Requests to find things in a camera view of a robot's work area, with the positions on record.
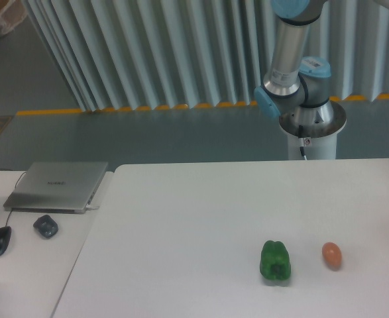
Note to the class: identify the silver closed laptop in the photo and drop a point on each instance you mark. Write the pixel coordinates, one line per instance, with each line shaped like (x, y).
(61, 187)

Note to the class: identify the dark grey earbud case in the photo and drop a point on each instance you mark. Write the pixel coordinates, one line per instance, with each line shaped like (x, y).
(46, 226)

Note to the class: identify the brown egg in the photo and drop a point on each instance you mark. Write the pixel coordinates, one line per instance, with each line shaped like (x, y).
(332, 255)

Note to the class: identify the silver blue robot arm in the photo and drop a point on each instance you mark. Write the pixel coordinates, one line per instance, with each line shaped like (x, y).
(290, 56)

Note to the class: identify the brown cardboard box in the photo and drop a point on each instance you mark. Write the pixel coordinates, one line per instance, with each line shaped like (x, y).
(12, 13)

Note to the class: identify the green bell pepper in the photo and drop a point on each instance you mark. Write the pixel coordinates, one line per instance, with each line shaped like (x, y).
(275, 261)

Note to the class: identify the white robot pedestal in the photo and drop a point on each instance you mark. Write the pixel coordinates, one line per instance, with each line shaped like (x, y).
(323, 148)

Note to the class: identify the white corrugated partition screen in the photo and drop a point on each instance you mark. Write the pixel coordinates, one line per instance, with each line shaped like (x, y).
(135, 54)

